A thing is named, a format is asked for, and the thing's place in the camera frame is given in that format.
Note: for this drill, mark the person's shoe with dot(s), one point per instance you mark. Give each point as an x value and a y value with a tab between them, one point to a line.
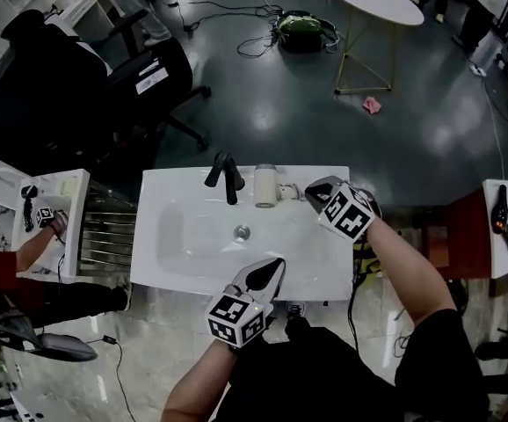
296	314

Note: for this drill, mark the metal rack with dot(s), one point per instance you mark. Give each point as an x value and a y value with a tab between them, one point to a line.
104	235

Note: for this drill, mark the wooden cabinet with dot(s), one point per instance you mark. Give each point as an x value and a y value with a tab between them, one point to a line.
465	235

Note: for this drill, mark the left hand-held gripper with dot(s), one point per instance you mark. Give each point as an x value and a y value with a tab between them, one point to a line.
236	321

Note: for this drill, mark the black office chair with headrest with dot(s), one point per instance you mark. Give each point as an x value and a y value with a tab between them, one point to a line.
38	82

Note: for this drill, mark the person's black clothing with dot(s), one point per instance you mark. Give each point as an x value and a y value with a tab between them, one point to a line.
315	380

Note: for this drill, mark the metal sink drain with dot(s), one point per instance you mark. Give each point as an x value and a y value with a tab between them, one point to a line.
241	232

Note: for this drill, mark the black floor equipment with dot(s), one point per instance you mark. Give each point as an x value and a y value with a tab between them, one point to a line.
500	350

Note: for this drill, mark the yellow-green bag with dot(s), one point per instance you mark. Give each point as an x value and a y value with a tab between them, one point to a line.
368	267

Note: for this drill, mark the green and black bag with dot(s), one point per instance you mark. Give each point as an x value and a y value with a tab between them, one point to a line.
300	24

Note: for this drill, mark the black office chair paper label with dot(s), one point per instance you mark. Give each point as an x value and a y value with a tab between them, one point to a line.
175	73

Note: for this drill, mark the white power strip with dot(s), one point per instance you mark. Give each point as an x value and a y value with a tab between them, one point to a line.
478	69

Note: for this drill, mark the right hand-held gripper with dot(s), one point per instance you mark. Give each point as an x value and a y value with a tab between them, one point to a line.
346	213

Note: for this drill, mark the black power adapter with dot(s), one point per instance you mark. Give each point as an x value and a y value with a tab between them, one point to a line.
109	339

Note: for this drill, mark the person's left forearm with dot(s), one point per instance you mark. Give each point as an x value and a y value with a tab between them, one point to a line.
197	380

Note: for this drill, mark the pink cloth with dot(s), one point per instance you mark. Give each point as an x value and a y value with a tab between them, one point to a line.
372	105

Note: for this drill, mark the grey chair armrest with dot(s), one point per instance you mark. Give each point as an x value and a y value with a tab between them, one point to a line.
65	347

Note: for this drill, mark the cream rectangular box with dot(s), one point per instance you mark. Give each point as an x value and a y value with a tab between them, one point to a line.
68	187

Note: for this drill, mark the white patterned board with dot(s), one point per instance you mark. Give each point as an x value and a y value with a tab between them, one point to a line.
21	405

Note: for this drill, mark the round white table yellow legs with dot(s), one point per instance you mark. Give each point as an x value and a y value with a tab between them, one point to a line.
386	7

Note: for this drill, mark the cream cylindrical bottle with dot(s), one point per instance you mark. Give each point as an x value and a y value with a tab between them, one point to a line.
266	187

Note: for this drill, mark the person's right forearm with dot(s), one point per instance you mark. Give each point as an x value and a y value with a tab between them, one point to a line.
408	275

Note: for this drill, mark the black faucet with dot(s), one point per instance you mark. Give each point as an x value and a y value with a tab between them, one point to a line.
232	187

